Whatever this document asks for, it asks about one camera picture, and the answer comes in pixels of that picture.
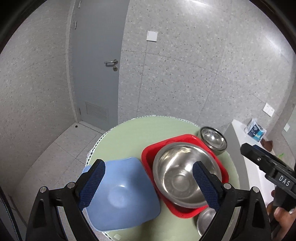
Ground small steel bowl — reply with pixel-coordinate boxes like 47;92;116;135
198;126;228;156
197;207;216;236

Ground green round table mat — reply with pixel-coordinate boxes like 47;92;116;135
86;115;200;240

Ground large steel mixing bowl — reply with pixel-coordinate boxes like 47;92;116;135
152;142;222;208

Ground grey door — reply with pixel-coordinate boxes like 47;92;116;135
72;1;129;130

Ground white counter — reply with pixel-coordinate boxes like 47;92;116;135
224;120;275;205

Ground blue white tissue pack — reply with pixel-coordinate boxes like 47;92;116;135
244;118;267;142

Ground white wall switch plate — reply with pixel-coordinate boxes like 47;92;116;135
147;31;158;42

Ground blue square plastic bowl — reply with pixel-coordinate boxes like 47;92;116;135
86;157;161;232

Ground brown cloth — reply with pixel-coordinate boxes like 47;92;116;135
261;139;273;152

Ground right hand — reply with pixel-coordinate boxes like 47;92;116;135
266;202;295;240

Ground red square plastic bowl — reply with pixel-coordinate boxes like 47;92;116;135
141;134;229;218

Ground metal door handle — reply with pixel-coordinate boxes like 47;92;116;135
104;59;118;71

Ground white wall socket plate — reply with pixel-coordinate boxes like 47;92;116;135
263;103;275;117

